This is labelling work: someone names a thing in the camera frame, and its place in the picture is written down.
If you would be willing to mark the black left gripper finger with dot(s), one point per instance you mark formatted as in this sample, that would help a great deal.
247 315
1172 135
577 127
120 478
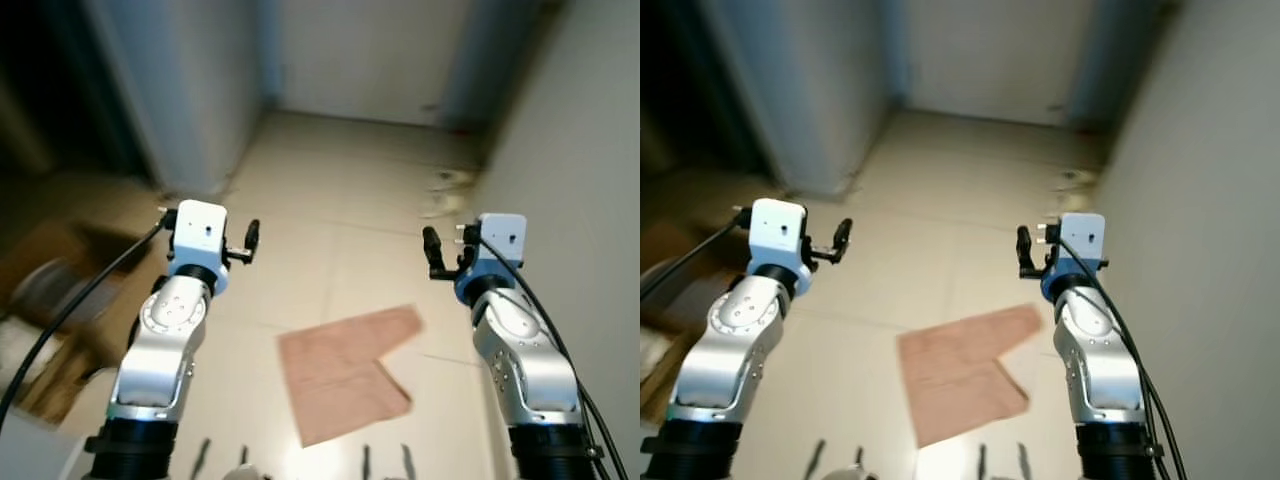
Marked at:
844 238
252 240

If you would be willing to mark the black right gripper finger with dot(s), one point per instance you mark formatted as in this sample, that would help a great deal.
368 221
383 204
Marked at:
433 250
1024 248

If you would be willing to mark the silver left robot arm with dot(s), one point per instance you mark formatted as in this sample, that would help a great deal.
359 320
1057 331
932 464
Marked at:
725 345
160 350

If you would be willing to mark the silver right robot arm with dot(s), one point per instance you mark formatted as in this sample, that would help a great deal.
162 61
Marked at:
525 360
1098 360

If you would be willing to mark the pink floor cloth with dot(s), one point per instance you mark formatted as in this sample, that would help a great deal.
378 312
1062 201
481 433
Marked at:
965 375
345 375

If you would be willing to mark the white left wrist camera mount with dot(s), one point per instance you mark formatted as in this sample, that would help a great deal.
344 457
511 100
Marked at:
200 230
778 228

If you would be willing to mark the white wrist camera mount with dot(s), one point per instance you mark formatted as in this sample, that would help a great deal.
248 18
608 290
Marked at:
778 228
1083 240
200 230
503 243

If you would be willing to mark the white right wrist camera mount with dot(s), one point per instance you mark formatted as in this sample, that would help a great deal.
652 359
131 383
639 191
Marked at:
1083 240
503 243

